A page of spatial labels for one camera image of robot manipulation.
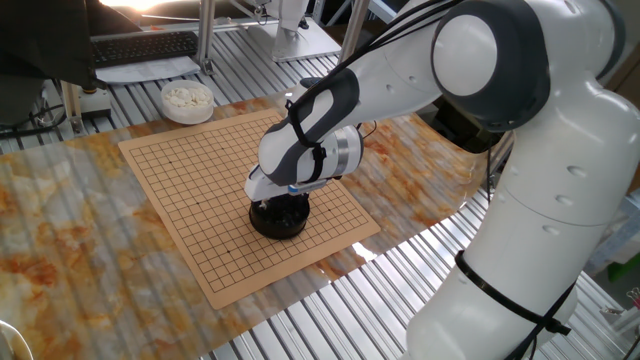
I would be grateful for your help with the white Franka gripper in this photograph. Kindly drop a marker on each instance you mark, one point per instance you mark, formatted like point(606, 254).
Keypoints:
point(262, 190)

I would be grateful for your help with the black bowl of Go stones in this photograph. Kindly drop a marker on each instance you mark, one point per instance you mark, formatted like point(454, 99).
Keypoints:
point(280, 230)

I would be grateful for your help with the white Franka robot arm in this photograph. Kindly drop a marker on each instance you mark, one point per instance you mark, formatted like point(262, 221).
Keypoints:
point(550, 175)

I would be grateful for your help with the tan Go board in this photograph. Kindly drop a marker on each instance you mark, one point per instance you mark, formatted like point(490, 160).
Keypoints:
point(200, 200)

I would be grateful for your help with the white bowl of Go stones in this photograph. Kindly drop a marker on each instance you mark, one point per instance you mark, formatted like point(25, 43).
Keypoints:
point(187, 116)

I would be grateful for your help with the white paper sheet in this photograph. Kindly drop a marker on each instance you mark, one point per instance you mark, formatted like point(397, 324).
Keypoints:
point(150, 70)

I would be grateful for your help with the orange marble pattern mat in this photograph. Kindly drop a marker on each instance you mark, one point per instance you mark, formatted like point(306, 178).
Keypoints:
point(75, 250)

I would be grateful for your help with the black computer keyboard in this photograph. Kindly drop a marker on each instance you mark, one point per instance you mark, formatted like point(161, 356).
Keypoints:
point(145, 47)

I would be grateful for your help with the white box with knob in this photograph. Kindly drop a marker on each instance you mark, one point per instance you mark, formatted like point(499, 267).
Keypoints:
point(95, 102)

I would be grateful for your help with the black box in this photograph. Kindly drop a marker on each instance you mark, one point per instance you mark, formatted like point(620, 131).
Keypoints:
point(460, 132)

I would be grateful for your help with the black monitor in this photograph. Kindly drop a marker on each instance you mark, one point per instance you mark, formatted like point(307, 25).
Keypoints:
point(45, 40)

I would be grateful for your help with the white round rim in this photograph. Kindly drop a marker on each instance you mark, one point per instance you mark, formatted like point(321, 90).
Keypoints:
point(10, 345)

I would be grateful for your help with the green object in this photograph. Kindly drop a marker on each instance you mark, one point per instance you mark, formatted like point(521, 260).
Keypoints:
point(625, 267)

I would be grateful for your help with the aluminium frame bar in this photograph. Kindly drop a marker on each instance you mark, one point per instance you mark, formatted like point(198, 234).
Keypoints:
point(355, 22)
point(72, 107)
point(205, 35)

